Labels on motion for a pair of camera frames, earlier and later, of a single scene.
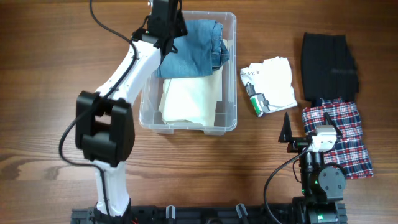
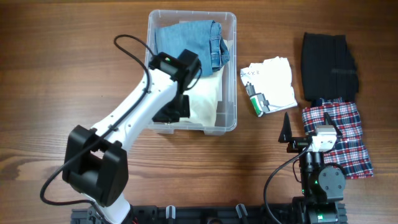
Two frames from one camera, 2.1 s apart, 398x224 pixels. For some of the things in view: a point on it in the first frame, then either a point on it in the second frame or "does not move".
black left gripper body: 180,27 -> 179,107
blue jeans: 200,51 does not move
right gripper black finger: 326,115 does not move
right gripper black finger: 286,132 does not move
